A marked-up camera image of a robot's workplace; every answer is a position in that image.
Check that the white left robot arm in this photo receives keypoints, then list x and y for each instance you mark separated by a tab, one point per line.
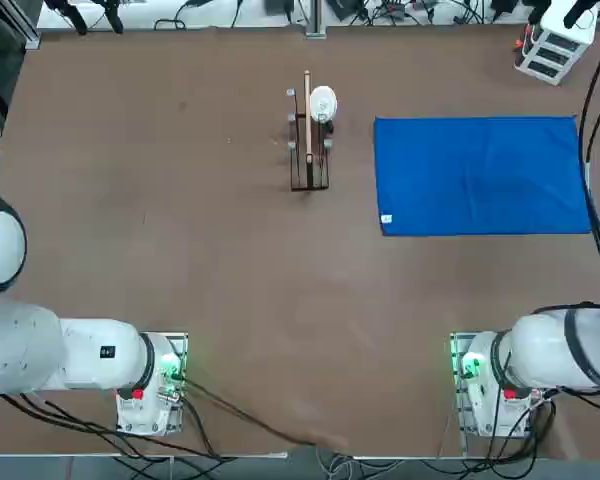
90	355

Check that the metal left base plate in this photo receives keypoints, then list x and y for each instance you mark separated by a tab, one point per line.
182	345

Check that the aluminium corner bracket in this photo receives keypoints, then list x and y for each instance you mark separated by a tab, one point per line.
32	37

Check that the white drawer unit red knobs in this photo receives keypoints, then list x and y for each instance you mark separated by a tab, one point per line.
555	45

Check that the aluminium camera post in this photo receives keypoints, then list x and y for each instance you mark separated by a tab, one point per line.
315	20

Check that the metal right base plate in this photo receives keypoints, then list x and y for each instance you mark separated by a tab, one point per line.
457	345

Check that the white cup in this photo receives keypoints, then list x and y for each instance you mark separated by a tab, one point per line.
323	102

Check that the black hub red ports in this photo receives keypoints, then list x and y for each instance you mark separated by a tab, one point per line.
395	6

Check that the metal base plate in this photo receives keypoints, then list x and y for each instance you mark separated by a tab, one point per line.
182	345
457	345

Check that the blue towel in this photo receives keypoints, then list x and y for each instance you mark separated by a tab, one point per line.
480	175

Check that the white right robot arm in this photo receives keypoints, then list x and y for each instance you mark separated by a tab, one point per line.
540	350

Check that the black power adapter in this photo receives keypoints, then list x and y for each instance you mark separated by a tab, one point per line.
280	6
503	5
347	9

